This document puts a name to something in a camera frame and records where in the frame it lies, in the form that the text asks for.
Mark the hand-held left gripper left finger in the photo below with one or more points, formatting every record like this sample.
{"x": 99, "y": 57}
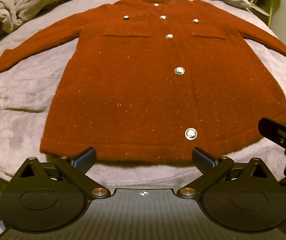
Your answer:
{"x": 84, "y": 159}

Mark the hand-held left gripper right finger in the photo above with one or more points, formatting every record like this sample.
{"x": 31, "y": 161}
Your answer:
{"x": 203, "y": 161}

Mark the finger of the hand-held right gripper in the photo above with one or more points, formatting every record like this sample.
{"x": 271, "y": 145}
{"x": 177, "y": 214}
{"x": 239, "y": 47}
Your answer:
{"x": 275, "y": 130}

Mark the red knit cardigan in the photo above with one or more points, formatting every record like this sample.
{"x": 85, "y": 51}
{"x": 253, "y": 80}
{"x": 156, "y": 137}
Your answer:
{"x": 143, "y": 80}

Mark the crumpled purple blanket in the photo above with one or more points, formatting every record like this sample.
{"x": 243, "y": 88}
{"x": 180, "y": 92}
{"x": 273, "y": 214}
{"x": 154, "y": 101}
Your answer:
{"x": 13, "y": 10}

